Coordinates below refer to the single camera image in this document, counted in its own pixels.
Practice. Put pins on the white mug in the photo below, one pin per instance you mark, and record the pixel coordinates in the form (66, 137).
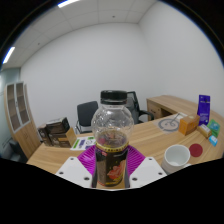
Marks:
(175, 158)

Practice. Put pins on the purple pouch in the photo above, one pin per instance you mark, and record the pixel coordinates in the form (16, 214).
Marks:
(203, 110)

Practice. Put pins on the black mesh office chair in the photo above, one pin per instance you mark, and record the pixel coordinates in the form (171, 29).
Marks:
(146, 115)

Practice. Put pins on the ceiling light strip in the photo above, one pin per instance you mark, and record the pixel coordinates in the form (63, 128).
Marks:
(8, 55)
(68, 3)

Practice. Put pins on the brown and black box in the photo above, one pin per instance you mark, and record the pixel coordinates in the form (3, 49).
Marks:
(63, 139)

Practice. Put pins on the green flat box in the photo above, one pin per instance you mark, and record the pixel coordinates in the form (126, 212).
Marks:
(214, 126)

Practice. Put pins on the green and purple leaflet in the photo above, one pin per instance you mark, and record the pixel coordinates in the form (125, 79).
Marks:
(82, 143)

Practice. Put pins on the dark armchair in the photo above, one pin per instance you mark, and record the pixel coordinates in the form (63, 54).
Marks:
(16, 150)

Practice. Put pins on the wooden cabinet with glass doors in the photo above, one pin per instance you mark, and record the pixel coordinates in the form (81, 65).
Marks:
(25, 136)

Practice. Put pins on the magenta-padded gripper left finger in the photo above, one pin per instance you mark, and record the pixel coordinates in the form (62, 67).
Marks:
(75, 170)

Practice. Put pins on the flat round red coaster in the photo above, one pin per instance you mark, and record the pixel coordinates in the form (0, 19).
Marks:
(196, 150)

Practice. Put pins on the clear bottle with dark label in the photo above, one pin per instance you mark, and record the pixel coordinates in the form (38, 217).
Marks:
(111, 166)

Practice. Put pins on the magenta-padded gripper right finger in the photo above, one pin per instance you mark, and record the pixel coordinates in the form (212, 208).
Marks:
(146, 170)

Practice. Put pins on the small tan packet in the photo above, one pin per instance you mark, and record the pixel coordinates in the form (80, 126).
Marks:
(204, 131)

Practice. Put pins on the orange-brown box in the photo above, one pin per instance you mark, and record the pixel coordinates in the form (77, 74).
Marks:
(189, 125)

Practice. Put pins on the wooden side desk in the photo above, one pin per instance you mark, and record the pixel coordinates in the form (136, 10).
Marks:
(166, 103)

